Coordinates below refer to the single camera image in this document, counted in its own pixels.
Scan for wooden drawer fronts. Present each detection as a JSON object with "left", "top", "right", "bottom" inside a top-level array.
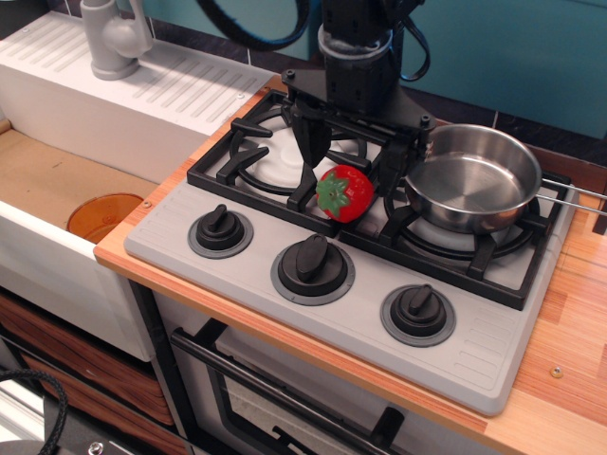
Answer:
[{"left": 1, "top": 289, "right": 188, "bottom": 454}]

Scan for grey toy stove top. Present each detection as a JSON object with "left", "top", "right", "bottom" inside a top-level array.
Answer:
[{"left": 123, "top": 89, "right": 578, "bottom": 418}]

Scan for white toy sink unit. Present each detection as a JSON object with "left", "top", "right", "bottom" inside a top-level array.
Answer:
[{"left": 1, "top": 12, "right": 271, "bottom": 361}]

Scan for black braided cable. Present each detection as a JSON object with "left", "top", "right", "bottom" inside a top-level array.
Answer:
[{"left": 0, "top": 370, "right": 71, "bottom": 455}]

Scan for black left burner grate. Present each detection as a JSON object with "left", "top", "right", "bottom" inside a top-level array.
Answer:
[{"left": 187, "top": 90, "right": 408, "bottom": 246}]

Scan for grey toy faucet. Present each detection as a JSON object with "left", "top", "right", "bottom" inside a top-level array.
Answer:
[{"left": 81, "top": 0, "right": 153, "bottom": 81}]

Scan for black burner grate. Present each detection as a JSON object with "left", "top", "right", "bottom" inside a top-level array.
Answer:
[
  {"left": 340, "top": 171, "right": 578, "bottom": 310},
  {"left": 187, "top": 90, "right": 408, "bottom": 246}
]

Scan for oven door with black handle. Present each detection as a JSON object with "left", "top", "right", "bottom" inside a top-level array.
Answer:
[{"left": 170, "top": 319, "right": 492, "bottom": 454}]

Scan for black stove knob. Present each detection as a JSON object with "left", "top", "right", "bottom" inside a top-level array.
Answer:
[
  {"left": 380, "top": 284, "right": 456, "bottom": 348},
  {"left": 270, "top": 234, "right": 356, "bottom": 306},
  {"left": 188, "top": 204, "right": 254, "bottom": 260}
]

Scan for black right burner grate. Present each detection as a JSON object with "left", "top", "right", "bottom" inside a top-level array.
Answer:
[{"left": 340, "top": 171, "right": 578, "bottom": 310}]

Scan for black right stove knob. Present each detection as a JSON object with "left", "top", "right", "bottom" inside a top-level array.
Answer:
[{"left": 380, "top": 284, "right": 456, "bottom": 348}]

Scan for red plastic toy strawberry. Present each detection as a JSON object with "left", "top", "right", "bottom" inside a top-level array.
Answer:
[{"left": 316, "top": 165, "right": 374, "bottom": 224}]

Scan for black left stove knob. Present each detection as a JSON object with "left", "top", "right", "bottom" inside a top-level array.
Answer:
[{"left": 188, "top": 204, "right": 254, "bottom": 260}]

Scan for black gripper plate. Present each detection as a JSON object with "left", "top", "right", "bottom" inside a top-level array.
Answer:
[{"left": 282, "top": 51, "right": 436, "bottom": 196}]

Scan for stainless steel saucepan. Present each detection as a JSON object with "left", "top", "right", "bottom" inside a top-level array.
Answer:
[{"left": 405, "top": 124, "right": 606, "bottom": 234}]

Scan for black middle stove knob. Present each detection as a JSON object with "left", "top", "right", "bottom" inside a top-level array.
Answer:
[{"left": 270, "top": 234, "right": 356, "bottom": 306}]

